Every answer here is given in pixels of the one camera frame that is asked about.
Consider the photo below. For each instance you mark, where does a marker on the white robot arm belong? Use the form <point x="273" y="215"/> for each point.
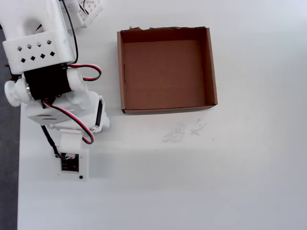
<point x="60" y="45"/>

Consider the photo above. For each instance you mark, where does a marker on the white camera mount circuit board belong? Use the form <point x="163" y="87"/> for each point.
<point x="82" y="165"/>

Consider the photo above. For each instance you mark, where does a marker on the brown cardboard box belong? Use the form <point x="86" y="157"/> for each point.
<point x="165" y="76"/>

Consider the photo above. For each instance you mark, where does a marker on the brown pinned circuit board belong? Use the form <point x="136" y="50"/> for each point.
<point x="8" y="67"/>

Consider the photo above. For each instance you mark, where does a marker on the white lattice robot base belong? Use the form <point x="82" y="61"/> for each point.
<point x="92" y="9"/>

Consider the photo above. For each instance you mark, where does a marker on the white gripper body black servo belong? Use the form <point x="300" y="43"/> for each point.
<point x="100" y="115"/>

